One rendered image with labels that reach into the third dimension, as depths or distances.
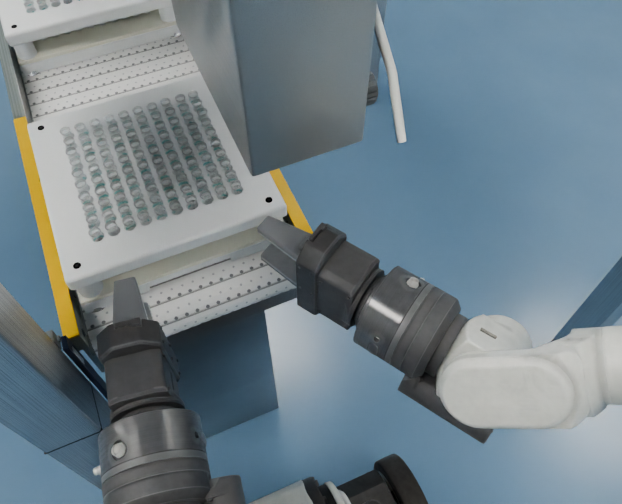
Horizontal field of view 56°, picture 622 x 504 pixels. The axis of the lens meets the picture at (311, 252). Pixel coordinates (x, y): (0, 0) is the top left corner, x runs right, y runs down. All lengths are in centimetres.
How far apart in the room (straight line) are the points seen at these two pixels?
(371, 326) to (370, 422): 95
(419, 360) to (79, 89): 63
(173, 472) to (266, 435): 98
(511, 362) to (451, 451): 100
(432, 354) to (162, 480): 25
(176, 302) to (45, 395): 19
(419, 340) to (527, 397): 10
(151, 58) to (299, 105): 53
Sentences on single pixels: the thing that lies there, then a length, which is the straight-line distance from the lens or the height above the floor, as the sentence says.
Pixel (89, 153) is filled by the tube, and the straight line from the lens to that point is 74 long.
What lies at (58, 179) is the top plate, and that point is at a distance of 74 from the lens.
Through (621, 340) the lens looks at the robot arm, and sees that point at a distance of 54.
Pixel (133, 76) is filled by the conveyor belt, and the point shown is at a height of 83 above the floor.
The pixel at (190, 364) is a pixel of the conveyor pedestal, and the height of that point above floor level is 43.
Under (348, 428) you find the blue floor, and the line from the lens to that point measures 149.
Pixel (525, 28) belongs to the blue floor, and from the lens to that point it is 252.
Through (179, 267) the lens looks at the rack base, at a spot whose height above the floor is 86.
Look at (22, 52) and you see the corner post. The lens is 98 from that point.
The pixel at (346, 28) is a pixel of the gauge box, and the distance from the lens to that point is 44.
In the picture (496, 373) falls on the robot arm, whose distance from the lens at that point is 52.
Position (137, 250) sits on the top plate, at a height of 91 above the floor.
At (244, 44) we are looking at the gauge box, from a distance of 41.
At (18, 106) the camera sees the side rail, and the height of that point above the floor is 87.
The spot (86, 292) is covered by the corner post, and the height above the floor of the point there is 87.
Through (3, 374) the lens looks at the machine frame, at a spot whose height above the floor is 99.
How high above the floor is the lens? 143
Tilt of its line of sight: 57 degrees down
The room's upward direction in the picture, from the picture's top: straight up
